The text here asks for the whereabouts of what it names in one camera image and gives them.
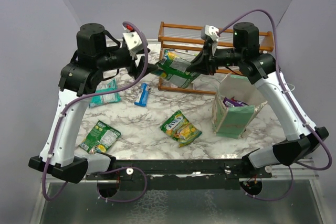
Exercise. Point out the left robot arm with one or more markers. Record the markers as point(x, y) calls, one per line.
point(77, 86)

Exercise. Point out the red white staples box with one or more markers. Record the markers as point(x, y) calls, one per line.
point(190, 86)

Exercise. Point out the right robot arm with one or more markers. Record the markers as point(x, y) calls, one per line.
point(302, 135)

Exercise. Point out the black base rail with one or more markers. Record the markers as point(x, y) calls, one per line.
point(178, 174)

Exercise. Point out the wooden shelf rack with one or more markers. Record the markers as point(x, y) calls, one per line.
point(183, 37)

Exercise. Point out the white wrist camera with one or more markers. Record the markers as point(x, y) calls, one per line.
point(209, 32)
point(133, 42)

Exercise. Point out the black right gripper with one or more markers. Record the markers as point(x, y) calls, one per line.
point(206, 62)

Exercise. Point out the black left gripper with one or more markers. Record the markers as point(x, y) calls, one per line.
point(138, 69)

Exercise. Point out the green candy bag near left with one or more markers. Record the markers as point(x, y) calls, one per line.
point(100, 138)

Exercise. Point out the Fox's spring tea candy bag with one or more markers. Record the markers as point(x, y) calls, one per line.
point(179, 128)

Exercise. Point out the green capped marker pen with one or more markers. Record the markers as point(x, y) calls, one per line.
point(185, 53)

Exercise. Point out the green beige paper bag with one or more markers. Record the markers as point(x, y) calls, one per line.
point(233, 122)

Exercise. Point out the purple snack bag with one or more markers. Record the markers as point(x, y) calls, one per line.
point(230, 103)

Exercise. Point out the teal snack bag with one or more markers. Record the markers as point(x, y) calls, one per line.
point(105, 86)

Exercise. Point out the green Fox's candy bag back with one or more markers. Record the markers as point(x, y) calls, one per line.
point(173, 69)

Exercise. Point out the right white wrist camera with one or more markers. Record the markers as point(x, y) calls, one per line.
point(209, 32)

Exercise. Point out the blue snack wrapper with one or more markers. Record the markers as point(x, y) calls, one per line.
point(142, 98)

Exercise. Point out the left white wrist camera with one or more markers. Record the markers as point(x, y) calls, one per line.
point(133, 42)

